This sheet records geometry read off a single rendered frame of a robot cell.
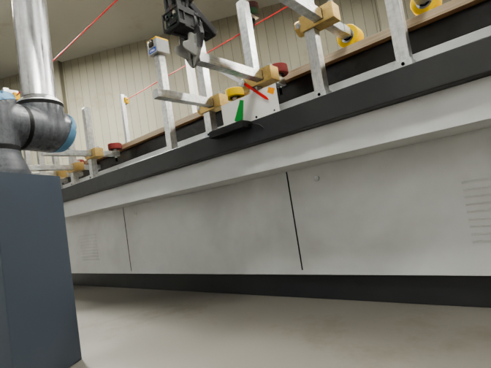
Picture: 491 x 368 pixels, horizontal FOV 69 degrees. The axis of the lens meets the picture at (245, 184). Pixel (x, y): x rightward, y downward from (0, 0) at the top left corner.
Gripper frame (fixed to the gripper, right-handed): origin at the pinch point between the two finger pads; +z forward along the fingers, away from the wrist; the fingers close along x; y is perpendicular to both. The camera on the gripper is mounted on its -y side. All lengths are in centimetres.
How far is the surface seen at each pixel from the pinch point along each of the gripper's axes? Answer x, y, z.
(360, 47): 29, -49, -6
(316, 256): -3, -54, 64
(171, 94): -23.5, -9.3, -0.4
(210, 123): -27.9, -30.6, 6.7
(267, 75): 3.4, -29.9, -1.6
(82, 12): -370, -161, -255
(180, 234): -84, -53, 50
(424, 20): 49, -50, -6
